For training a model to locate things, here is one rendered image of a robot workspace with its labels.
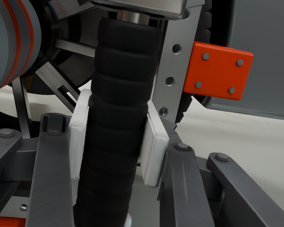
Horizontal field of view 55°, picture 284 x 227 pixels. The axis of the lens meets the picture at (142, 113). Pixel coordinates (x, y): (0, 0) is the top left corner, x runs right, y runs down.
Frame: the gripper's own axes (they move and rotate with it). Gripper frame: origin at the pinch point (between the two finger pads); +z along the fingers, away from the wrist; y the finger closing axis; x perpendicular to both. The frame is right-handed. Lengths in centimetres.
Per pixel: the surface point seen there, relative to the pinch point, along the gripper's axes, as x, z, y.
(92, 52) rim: 0.5, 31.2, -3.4
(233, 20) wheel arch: 10.2, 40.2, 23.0
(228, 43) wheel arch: 5.8, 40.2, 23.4
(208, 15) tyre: 9.6, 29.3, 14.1
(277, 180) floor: -84, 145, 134
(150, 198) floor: -83, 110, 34
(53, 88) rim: -6.5, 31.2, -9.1
